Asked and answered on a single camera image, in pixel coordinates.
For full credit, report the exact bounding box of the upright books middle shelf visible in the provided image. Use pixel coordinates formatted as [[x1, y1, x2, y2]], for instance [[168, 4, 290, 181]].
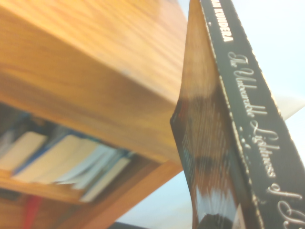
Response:
[[54, 143, 125, 190]]

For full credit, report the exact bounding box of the black paperback novel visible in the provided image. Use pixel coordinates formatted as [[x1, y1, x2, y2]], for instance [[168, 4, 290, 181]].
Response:
[[169, 0, 305, 229]]

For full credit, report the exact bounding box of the wooden bookshelf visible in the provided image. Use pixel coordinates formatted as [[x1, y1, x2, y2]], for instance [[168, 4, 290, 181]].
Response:
[[0, 0, 190, 229]]

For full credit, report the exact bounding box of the cream page paperback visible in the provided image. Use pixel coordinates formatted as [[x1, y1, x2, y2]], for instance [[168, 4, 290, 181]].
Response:
[[80, 156, 132, 203]]

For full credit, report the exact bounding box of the blue cover paperback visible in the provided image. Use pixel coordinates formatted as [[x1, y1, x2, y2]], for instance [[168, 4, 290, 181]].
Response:
[[13, 135, 101, 184]]

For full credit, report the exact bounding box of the white shade floor lamp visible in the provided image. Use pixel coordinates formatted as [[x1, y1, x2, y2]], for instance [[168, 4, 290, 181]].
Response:
[[273, 94, 305, 121]]

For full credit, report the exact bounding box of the red folder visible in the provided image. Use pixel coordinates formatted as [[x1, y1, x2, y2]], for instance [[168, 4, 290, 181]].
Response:
[[23, 195, 42, 229]]

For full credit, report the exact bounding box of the dark blue cover book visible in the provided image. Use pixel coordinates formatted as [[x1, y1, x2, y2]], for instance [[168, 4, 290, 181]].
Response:
[[0, 131, 48, 173]]

